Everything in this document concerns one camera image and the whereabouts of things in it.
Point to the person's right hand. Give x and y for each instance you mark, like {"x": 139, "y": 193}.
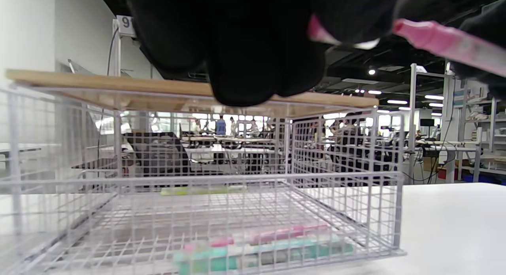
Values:
{"x": 494, "y": 25}

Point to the white numbered sign post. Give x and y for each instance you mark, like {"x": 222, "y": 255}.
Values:
{"x": 125, "y": 25}

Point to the pink double-ended highlighter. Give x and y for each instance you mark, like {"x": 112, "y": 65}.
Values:
{"x": 435, "y": 37}
{"x": 276, "y": 233}

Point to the white background desk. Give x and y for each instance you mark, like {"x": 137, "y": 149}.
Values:
{"x": 450, "y": 143}

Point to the white storage shelf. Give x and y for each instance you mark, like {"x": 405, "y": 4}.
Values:
{"x": 480, "y": 120}

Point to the green double-ended highlighter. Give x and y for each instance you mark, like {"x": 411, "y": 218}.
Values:
{"x": 197, "y": 191}

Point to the pink highlighter cap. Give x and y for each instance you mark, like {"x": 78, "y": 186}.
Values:
{"x": 316, "y": 29}

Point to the person's left hand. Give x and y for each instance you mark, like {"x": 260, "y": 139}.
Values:
{"x": 245, "y": 41}

